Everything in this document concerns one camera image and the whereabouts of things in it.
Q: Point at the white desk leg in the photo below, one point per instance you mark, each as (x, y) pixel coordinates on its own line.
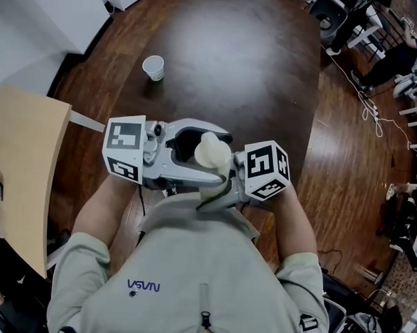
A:
(87, 121)

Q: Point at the person's beige sweatshirt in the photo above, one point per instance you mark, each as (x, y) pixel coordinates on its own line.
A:
(191, 264)

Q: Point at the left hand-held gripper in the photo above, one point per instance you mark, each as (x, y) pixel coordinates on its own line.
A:
(127, 142)

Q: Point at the white plastic round knob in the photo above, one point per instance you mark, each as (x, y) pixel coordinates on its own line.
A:
(212, 152)

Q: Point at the person's right forearm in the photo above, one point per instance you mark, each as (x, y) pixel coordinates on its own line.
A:
(291, 230)

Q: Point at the grey round fan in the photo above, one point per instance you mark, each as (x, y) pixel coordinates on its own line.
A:
(328, 16)

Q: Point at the person's left forearm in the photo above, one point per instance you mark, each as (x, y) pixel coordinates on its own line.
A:
(101, 213)

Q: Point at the white paper cup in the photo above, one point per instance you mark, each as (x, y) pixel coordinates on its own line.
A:
(153, 67)

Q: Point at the grey office chair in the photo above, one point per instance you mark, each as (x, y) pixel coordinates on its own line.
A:
(334, 317)

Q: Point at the silver metal cylinder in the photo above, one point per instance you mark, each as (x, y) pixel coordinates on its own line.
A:
(372, 274)

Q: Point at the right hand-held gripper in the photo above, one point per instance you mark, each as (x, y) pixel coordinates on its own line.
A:
(266, 168)

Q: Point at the white power strip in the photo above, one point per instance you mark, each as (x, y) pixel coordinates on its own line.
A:
(373, 113)

